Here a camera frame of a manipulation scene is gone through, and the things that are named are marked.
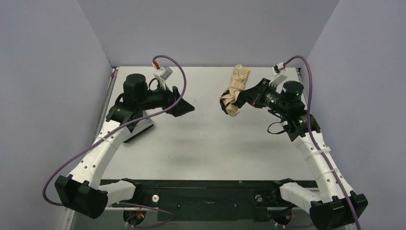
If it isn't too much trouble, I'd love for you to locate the black grey umbrella case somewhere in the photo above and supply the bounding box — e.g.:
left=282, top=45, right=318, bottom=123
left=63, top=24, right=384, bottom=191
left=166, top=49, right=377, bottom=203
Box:
left=123, top=118, right=154, bottom=143

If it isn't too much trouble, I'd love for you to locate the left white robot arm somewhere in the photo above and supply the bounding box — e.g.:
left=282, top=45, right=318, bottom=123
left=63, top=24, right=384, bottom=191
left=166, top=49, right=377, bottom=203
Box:
left=55, top=73, right=195, bottom=219

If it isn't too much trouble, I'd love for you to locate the beige folding umbrella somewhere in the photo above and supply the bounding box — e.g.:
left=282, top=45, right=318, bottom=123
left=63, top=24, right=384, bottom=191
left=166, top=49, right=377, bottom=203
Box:
left=221, top=64, right=251, bottom=116

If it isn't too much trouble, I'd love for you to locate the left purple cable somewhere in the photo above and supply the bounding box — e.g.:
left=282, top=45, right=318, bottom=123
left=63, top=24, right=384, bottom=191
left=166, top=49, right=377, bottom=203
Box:
left=43, top=55, right=187, bottom=207

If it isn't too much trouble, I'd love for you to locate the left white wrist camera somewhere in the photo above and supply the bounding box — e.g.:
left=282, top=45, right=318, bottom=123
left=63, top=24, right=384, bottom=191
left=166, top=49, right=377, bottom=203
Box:
left=154, top=67, right=173, bottom=90

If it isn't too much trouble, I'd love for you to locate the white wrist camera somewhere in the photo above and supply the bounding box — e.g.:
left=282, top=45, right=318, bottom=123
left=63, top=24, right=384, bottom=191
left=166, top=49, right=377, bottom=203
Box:
left=154, top=67, right=173, bottom=90
left=270, top=62, right=288, bottom=87

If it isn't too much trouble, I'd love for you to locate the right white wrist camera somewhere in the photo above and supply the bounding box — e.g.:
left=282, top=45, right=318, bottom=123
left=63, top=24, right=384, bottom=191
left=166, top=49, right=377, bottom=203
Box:
left=270, top=62, right=288, bottom=87

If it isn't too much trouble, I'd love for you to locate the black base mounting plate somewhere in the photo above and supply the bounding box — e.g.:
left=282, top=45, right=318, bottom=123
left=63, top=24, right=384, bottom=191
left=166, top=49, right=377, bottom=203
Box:
left=111, top=180, right=295, bottom=222

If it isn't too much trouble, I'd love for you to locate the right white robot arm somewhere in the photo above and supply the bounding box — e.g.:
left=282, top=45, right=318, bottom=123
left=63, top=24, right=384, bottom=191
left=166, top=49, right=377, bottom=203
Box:
left=220, top=79, right=368, bottom=230

